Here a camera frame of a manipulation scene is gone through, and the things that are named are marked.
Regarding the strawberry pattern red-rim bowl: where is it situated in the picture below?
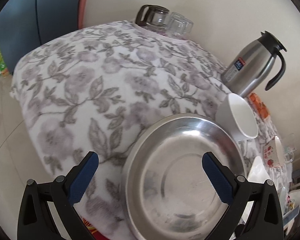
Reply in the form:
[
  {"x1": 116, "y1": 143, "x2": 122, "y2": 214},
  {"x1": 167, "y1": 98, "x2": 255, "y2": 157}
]
[{"x1": 262, "y1": 135, "x2": 285, "y2": 168}]

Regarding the dark blue cabinet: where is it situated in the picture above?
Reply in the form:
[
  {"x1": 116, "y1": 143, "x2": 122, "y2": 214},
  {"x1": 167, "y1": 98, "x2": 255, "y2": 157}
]
[{"x1": 0, "y1": 0, "x2": 79, "y2": 74}]

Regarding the floral pink rimmed plate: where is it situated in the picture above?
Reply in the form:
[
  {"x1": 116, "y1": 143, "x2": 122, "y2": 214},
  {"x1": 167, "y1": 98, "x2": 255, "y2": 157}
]
[{"x1": 247, "y1": 156, "x2": 270, "y2": 184}]

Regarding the stainless steel thermos jug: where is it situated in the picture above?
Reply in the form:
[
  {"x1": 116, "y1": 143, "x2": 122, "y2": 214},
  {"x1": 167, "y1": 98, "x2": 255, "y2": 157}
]
[{"x1": 221, "y1": 31, "x2": 287, "y2": 98}]

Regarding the small clear drinking glass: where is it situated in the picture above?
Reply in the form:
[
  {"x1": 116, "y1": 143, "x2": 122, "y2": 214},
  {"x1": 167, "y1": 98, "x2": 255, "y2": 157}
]
[{"x1": 166, "y1": 12, "x2": 188, "y2": 37}]

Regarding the large clear glass mug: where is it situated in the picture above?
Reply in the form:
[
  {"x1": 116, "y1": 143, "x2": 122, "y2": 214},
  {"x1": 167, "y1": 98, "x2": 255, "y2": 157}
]
[{"x1": 282, "y1": 133, "x2": 296, "y2": 164}]

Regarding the white wooden chair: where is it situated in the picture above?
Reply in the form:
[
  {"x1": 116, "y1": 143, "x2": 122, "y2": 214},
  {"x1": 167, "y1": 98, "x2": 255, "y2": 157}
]
[{"x1": 283, "y1": 183, "x2": 300, "y2": 232}]

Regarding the glass coffee pot black handle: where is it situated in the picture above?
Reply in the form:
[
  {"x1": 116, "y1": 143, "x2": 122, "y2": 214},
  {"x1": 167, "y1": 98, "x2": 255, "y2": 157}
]
[{"x1": 135, "y1": 4, "x2": 170, "y2": 29}]

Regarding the large stainless steel plate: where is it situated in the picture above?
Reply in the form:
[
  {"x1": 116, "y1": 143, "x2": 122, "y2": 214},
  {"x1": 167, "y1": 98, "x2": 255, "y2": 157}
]
[{"x1": 120, "y1": 113, "x2": 247, "y2": 239}]

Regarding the pale blue-white round bowl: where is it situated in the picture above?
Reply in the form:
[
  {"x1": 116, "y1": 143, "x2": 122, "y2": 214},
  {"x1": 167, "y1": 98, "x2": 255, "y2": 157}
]
[{"x1": 277, "y1": 186, "x2": 288, "y2": 215}]

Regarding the floral grey white tablecloth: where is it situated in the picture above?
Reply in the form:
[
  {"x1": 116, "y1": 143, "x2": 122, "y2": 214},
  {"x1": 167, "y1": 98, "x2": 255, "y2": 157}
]
[{"x1": 11, "y1": 21, "x2": 287, "y2": 239}]

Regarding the pink tray under glasses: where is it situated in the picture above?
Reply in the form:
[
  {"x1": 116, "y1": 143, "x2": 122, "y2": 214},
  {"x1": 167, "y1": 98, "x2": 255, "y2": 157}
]
[{"x1": 132, "y1": 22, "x2": 188, "y2": 43}]

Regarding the orange snack packet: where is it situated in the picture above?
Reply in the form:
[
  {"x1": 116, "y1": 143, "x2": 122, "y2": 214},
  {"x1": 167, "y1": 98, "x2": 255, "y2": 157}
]
[{"x1": 248, "y1": 93, "x2": 270, "y2": 120}]

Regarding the white squarish ceramic bowl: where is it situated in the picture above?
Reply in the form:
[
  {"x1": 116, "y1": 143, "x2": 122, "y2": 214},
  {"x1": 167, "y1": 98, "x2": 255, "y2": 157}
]
[{"x1": 215, "y1": 93, "x2": 258, "y2": 142}]

